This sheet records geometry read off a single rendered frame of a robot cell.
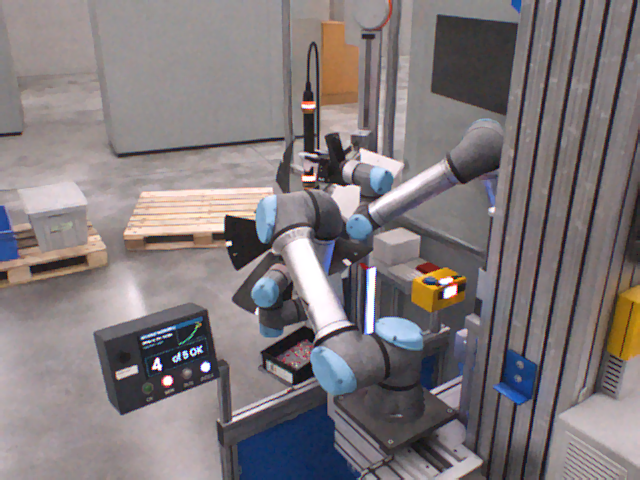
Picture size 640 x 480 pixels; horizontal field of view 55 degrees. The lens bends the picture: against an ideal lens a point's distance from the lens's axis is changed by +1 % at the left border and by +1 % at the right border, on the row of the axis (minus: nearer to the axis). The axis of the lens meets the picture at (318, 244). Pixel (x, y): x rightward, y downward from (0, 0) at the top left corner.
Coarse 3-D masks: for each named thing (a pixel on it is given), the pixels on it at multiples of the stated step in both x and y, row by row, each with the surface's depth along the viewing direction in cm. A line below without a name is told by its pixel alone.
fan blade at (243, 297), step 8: (272, 256) 219; (264, 264) 219; (256, 272) 218; (264, 272) 218; (248, 280) 218; (256, 280) 217; (240, 288) 218; (248, 288) 217; (288, 288) 217; (240, 296) 217; (248, 296) 217; (288, 296) 216; (240, 304) 217; (248, 304) 216; (256, 304) 215
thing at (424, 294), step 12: (420, 276) 210; (432, 276) 210; (444, 276) 210; (420, 288) 206; (432, 288) 202; (444, 288) 204; (420, 300) 208; (432, 300) 203; (444, 300) 207; (456, 300) 211
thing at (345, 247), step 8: (336, 240) 210; (344, 240) 210; (336, 248) 205; (344, 248) 205; (352, 248) 204; (360, 248) 204; (368, 248) 203; (336, 256) 201; (344, 256) 201; (352, 256) 200; (360, 256) 200; (336, 264) 198; (344, 264) 197; (352, 264) 197; (328, 272) 196; (336, 272) 195
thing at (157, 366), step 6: (156, 354) 148; (162, 354) 149; (150, 360) 147; (156, 360) 148; (162, 360) 149; (150, 366) 147; (156, 366) 148; (162, 366) 149; (150, 372) 147; (156, 372) 148
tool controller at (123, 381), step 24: (168, 312) 156; (192, 312) 153; (96, 336) 147; (120, 336) 143; (144, 336) 146; (168, 336) 149; (192, 336) 153; (120, 360) 142; (144, 360) 146; (168, 360) 150; (192, 360) 153; (216, 360) 157; (120, 384) 144; (192, 384) 154; (120, 408) 145
